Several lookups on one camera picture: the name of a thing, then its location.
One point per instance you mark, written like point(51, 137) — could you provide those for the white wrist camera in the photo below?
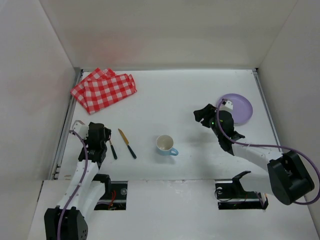
point(80, 128)
point(226, 105)

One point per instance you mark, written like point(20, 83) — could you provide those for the red white checkered cloth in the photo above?
point(103, 88)

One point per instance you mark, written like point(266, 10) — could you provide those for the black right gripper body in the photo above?
point(206, 114)

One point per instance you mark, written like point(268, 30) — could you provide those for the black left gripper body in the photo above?
point(105, 133)

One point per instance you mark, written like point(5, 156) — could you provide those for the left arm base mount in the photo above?
point(115, 197)

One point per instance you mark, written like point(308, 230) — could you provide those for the purple plastic plate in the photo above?
point(242, 109)

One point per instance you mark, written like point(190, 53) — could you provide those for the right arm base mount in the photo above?
point(231, 196)

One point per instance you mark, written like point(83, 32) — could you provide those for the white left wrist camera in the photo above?
point(80, 128)

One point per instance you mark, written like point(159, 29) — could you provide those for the light blue mug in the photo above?
point(165, 146)

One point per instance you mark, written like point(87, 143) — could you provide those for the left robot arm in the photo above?
point(68, 220)

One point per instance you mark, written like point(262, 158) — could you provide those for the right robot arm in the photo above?
point(287, 178)

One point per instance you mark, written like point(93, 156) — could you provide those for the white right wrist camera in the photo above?
point(226, 105)

